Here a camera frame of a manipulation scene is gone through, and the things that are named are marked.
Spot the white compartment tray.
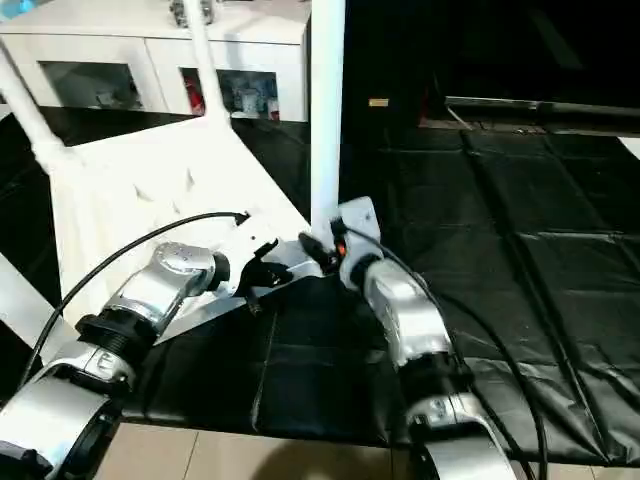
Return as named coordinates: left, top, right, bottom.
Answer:
left=40, top=113, right=343, bottom=346

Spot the black work mat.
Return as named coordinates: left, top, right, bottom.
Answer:
left=0, top=105, right=640, bottom=466

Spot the long black bar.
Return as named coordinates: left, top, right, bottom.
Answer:
left=445, top=96, right=640, bottom=121

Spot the white glass-door cabinet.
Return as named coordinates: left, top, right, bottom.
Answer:
left=0, top=0, right=311, bottom=123

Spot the silver crumpled object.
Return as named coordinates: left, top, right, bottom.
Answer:
left=168, top=0, right=217, bottom=27

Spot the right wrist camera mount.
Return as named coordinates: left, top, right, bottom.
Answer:
left=334, top=196, right=384, bottom=267

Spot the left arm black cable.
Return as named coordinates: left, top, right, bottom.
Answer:
left=20, top=211, right=250, bottom=393

